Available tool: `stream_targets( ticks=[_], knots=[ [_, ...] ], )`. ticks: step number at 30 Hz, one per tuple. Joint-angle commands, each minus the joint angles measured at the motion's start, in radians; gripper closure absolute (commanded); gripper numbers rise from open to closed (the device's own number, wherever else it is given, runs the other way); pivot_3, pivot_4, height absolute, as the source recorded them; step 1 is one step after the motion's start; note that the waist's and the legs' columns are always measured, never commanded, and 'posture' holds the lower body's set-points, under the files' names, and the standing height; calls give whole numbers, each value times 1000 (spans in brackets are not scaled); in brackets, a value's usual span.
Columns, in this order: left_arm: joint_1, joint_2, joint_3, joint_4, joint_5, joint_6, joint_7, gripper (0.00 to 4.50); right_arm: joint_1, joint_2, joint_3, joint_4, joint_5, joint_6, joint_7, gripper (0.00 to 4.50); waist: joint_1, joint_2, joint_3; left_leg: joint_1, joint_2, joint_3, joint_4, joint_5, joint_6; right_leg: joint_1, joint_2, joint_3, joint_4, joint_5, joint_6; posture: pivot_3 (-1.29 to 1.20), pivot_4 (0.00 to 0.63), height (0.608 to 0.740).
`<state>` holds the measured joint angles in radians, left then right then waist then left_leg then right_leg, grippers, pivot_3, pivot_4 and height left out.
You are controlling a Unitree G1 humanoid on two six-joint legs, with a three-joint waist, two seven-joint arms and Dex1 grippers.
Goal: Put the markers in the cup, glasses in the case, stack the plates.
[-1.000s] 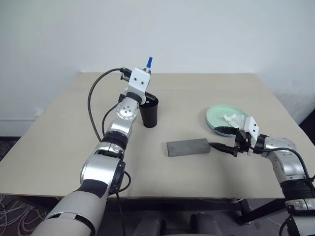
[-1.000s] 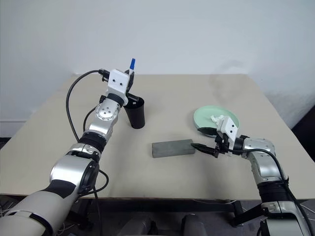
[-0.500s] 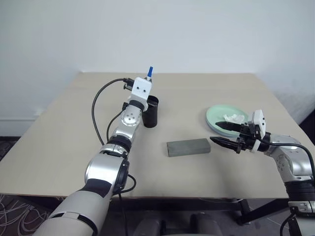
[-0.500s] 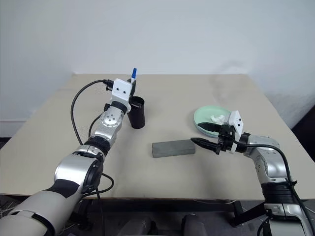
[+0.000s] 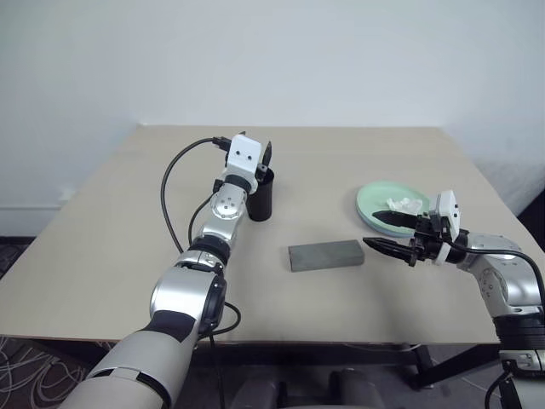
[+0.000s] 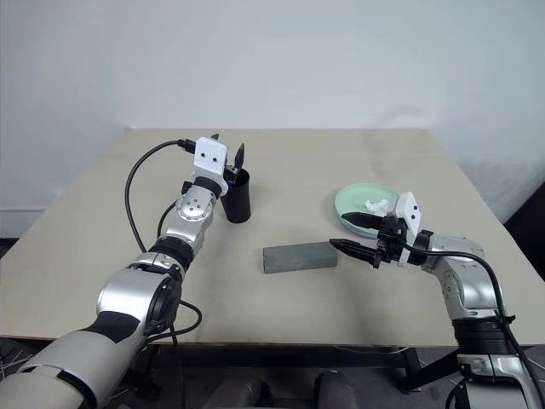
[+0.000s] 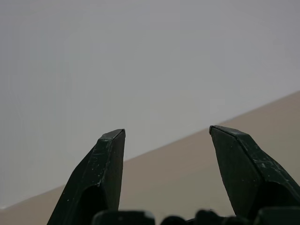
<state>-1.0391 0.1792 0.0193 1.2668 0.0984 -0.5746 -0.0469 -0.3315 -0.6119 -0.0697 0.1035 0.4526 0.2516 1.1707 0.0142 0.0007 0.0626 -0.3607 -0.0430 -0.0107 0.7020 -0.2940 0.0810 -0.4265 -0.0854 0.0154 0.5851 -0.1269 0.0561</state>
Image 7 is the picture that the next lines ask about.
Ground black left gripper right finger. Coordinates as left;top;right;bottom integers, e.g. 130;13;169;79
209;125;300;220

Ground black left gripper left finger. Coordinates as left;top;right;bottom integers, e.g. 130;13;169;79
46;128;126;225

